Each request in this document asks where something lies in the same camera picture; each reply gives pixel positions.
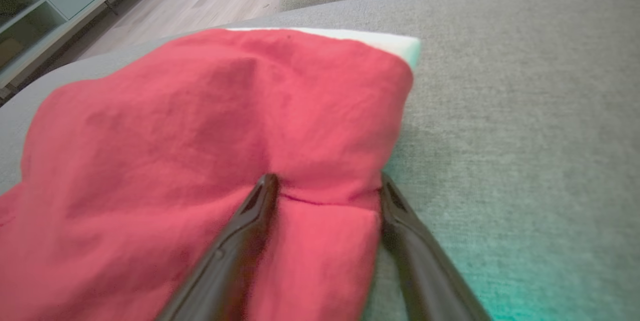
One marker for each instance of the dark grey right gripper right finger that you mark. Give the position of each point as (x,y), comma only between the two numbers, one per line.
(425,276)

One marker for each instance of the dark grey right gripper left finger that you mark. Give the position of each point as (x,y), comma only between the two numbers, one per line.
(235,261)

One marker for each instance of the red shorts with white stripe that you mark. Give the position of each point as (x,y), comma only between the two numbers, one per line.
(200,136)

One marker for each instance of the large grey sofa seat cushion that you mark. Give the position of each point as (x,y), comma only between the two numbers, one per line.
(525,136)

